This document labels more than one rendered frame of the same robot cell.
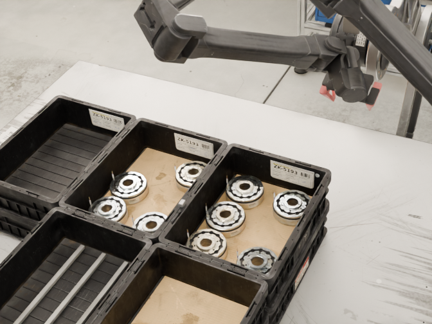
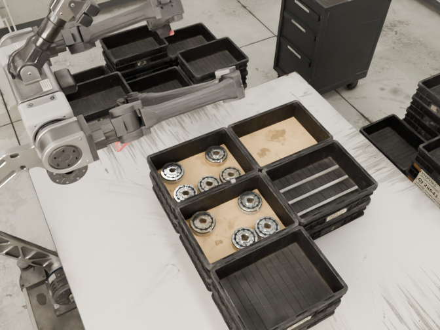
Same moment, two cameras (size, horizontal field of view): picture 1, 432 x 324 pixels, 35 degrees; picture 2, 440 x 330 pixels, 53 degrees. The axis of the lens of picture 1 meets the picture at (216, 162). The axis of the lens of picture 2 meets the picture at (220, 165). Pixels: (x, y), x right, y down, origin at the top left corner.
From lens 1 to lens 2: 2.30 m
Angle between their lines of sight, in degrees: 85
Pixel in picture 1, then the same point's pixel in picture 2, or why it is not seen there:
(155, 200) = (234, 226)
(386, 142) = (57, 219)
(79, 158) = (260, 296)
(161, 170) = (215, 247)
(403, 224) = (116, 170)
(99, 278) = (291, 196)
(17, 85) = not seen: outside the picture
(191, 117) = not seen: outside the picture
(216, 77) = not seen: outside the picture
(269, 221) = (188, 177)
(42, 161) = (287, 312)
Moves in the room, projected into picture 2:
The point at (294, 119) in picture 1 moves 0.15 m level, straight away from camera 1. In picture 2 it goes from (78, 278) to (48, 306)
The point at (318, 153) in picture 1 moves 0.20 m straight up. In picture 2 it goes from (99, 238) to (90, 213)
